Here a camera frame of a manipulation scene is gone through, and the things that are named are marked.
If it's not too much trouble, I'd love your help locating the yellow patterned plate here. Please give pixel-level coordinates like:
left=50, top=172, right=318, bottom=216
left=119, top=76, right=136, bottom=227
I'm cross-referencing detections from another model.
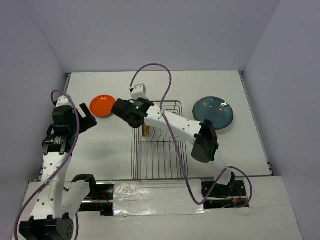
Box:
left=142, top=125, right=150, bottom=138

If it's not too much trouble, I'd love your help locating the orange plate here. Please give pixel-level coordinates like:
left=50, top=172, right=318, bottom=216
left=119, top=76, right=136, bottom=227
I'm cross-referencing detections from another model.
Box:
left=89, top=94, right=116, bottom=118

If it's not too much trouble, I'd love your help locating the grey plate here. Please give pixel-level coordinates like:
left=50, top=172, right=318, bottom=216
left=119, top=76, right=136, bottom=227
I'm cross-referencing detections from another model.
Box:
left=192, top=96, right=234, bottom=130

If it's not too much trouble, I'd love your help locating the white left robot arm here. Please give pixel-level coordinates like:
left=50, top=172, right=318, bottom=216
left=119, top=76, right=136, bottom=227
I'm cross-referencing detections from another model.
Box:
left=14, top=103, right=98, bottom=240

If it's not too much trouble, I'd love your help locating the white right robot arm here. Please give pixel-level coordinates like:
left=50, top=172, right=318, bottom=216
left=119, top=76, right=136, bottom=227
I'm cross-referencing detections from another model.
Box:
left=111, top=97, right=235, bottom=196

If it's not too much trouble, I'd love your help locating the silver foil tape sheet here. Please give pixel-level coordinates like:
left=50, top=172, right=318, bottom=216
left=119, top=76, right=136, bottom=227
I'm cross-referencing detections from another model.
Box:
left=113, top=180, right=206, bottom=217

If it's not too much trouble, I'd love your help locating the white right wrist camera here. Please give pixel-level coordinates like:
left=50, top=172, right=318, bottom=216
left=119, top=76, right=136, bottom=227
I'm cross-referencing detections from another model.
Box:
left=129, top=83, right=148, bottom=101

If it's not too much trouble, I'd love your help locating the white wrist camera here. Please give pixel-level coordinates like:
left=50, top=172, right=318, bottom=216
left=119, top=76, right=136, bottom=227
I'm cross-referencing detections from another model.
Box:
left=129, top=83, right=148, bottom=101
left=55, top=95, right=72, bottom=108

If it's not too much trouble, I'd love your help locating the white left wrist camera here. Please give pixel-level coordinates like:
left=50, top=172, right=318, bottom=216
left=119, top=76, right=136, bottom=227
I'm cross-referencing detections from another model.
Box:
left=55, top=95, right=72, bottom=108

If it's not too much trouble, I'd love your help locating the grey wire dish rack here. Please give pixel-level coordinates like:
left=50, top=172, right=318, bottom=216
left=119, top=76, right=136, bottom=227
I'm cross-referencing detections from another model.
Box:
left=131, top=100, right=190, bottom=181

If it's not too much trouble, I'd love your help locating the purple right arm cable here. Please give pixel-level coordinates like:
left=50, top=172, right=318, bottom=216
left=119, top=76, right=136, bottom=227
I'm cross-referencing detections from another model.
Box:
left=129, top=63, right=253, bottom=209

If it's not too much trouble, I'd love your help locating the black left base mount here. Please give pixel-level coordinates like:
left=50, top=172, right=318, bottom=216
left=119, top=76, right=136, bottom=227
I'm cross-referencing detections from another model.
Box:
left=79, top=182, right=115, bottom=217

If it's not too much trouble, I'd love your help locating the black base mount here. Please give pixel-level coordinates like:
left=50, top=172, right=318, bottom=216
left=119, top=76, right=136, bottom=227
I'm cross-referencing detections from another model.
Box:
left=79, top=182, right=115, bottom=217
left=203, top=180, right=249, bottom=210

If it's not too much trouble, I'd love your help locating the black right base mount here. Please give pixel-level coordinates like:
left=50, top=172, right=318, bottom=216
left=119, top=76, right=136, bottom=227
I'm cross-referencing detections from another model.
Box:
left=203, top=180, right=249, bottom=210

